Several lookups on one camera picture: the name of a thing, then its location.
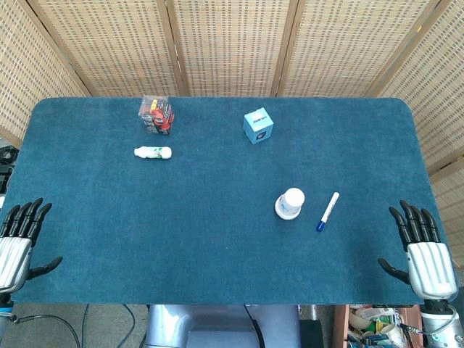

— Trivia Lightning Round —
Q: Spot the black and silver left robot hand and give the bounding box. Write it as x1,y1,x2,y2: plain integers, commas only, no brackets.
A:
0,197,64,294

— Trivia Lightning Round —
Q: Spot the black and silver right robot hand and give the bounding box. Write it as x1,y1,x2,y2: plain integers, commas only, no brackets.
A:
377,199,458,300

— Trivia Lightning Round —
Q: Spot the white paper cup blue print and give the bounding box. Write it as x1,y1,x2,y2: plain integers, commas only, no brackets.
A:
274,187,306,221

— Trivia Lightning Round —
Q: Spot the black equipment beside table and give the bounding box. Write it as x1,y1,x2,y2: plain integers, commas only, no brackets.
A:
0,143,19,193

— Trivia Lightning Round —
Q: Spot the wooden crate of clutter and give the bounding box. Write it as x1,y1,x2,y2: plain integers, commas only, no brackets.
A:
333,304,425,348

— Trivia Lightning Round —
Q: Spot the white marker blue cap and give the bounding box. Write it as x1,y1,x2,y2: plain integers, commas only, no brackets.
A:
315,191,341,233

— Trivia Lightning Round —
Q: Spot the black box under table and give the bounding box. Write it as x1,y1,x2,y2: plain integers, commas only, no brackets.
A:
299,318,324,348

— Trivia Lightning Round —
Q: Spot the white bottle green leaf print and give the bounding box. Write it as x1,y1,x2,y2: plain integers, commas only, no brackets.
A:
133,145,173,160

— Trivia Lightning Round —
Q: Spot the woven folding screen panel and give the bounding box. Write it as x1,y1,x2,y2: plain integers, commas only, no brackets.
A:
376,0,464,262
27,0,188,98
0,0,91,149
165,0,300,98
277,0,449,98

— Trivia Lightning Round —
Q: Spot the clear box with red toy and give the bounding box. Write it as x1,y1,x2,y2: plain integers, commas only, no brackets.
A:
138,94,175,137

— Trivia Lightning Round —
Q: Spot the blue carpet table mat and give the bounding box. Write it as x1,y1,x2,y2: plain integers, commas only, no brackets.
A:
0,96,458,305

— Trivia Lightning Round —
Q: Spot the grey robot torso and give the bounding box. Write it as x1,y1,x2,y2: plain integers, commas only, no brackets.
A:
144,304,302,348

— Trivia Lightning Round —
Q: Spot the light blue cardboard box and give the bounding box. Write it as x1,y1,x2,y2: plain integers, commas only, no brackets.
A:
242,106,275,145

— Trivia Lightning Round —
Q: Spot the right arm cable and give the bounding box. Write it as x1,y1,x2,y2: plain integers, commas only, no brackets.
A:
398,313,458,340

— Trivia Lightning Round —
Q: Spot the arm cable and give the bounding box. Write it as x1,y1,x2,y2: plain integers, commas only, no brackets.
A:
398,313,458,340
9,313,83,348

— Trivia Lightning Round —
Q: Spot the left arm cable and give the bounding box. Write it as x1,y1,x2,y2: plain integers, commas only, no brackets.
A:
9,313,83,348

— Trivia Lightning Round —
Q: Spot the blue floor cable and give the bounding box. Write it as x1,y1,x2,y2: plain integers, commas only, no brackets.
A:
81,304,91,348

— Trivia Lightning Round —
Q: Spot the black floor cable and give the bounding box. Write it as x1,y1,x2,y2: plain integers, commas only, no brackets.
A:
121,303,138,329

